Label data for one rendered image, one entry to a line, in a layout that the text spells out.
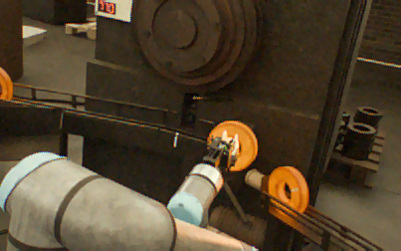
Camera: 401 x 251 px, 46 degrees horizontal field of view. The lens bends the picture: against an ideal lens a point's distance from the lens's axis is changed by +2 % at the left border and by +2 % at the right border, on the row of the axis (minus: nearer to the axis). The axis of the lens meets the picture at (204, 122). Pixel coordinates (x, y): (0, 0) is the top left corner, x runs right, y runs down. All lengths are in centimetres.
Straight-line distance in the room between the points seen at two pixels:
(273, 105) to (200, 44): 38
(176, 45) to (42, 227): 95
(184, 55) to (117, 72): 43
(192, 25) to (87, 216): 96
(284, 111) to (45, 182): 111
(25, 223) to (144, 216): 18
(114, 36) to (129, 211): 134
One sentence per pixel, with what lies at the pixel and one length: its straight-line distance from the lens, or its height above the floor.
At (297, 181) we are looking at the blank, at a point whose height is 76.
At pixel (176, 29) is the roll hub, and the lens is 157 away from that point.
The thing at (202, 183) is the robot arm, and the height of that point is 83.
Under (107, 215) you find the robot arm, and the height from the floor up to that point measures 102.
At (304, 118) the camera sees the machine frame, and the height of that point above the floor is 87.
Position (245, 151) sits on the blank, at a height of 82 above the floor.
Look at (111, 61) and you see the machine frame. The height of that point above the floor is 88.
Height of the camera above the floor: 140
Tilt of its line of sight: 21 degrees down
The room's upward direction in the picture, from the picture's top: 8 degrees clockwise
